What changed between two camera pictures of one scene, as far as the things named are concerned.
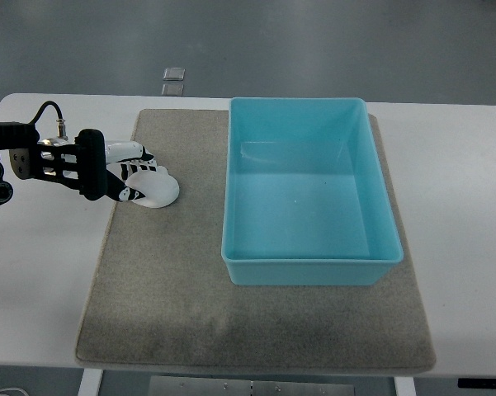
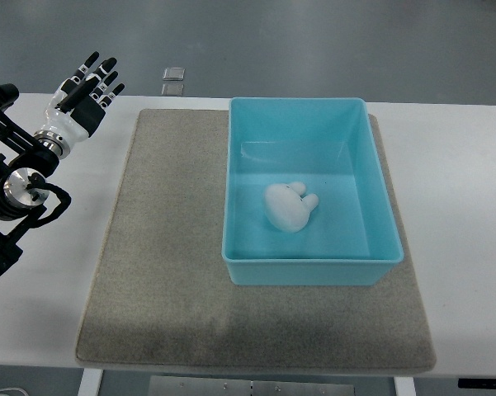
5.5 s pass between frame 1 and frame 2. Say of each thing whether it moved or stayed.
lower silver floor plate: stayed
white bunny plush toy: moved
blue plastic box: stayed
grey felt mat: stayed
